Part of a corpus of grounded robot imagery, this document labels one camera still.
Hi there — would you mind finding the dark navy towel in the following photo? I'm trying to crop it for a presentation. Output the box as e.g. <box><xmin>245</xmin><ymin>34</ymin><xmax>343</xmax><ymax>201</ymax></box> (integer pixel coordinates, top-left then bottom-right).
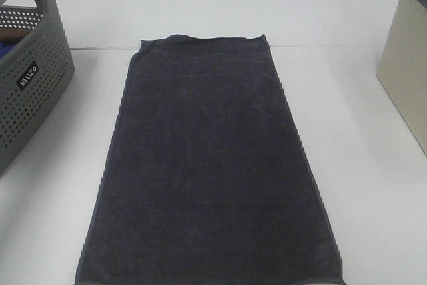
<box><xmin>75</xmin><ymin>35</ymin><xmax>344</xmax><ymax>284</ymax></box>

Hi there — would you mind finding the grey perforated plastic basket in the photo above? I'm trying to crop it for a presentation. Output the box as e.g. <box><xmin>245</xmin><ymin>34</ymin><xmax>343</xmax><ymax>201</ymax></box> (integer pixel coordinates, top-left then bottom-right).
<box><xmin>1</xmin><ymin>0</ymin><xmax>75</xmax><ymax>170</ymax></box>

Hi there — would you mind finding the beige fabric storage bin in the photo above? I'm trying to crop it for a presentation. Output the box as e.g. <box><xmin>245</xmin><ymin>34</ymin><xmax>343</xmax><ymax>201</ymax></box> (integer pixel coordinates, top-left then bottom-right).
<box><xmin>376</xmin><ymin>0</ymin><xmax>426</xmax><ymax>152</ymax></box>

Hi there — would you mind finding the brown cloth in basket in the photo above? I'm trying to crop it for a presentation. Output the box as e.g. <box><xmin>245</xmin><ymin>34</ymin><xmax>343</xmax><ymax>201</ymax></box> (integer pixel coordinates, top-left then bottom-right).
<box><xmin>0</xmin><ymin>28</ymin><xmax>31</xmax><ymax>43</ymax></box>

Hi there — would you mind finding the blue cloth in basket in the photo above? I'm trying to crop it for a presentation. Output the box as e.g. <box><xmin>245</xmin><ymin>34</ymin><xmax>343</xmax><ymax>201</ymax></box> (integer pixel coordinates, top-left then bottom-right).
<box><xmin>0</xmin><ymin>41</ymin><xmax>17</xmax><ymax>59</ymax></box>

